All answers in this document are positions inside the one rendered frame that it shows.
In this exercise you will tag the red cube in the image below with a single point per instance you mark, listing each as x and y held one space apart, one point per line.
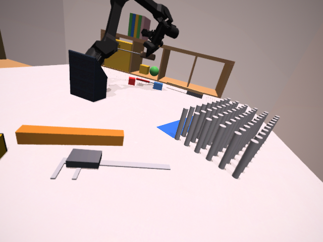
131 81

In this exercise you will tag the yellow rectangular block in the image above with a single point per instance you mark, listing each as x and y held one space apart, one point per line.
3 146

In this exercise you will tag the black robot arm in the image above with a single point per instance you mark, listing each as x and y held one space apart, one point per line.
108 46

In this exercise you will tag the blue cube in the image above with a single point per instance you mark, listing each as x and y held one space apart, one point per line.
157 86

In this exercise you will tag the brown wooden-handled tool with grey metal shaft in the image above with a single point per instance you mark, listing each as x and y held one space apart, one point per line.
143 55

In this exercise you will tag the blue flat strip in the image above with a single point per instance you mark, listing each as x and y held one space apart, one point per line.
170 128

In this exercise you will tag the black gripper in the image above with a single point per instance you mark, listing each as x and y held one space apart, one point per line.
152 46

